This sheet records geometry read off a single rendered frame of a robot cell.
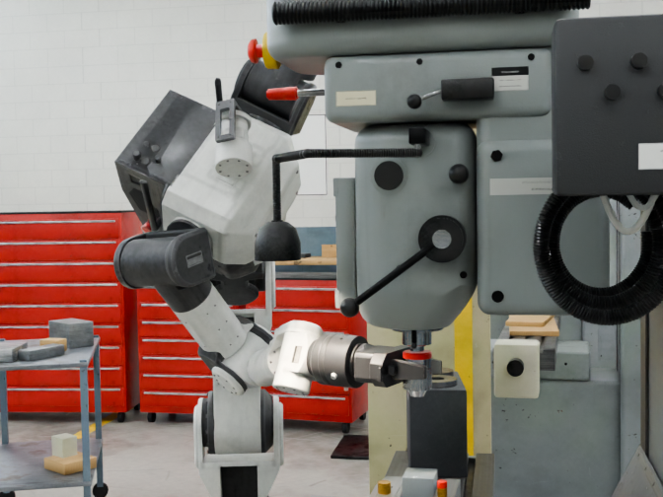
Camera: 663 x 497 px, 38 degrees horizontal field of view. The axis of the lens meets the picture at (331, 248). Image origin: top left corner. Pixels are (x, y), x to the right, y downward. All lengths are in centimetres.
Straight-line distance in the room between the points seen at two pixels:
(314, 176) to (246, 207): 895
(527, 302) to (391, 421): 199
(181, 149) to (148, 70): 951
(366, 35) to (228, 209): 50
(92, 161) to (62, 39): 145
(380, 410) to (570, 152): 229
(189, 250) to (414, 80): 55
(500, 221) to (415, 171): 15
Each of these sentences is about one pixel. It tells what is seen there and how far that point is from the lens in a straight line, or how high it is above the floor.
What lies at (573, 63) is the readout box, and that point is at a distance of 118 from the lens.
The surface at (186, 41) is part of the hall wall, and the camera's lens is 1126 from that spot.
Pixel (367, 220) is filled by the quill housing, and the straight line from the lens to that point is 147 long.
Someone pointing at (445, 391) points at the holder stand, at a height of 111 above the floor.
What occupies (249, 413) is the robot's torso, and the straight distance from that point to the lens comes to 216.
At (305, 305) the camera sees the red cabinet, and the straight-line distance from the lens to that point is 620.
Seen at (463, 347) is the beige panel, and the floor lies 100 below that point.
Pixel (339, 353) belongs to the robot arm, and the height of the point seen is 126.
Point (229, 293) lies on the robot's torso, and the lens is 217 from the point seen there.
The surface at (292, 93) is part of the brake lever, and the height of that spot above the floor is 170.
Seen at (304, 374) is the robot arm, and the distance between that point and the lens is 165.
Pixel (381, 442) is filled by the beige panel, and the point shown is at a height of 67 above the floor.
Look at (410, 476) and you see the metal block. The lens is 162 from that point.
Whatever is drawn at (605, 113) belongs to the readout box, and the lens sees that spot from 118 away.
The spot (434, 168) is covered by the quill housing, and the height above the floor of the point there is 156.
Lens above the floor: 152
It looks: 3 degrees down
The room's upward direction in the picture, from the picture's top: 1 degrees counter-clockwise
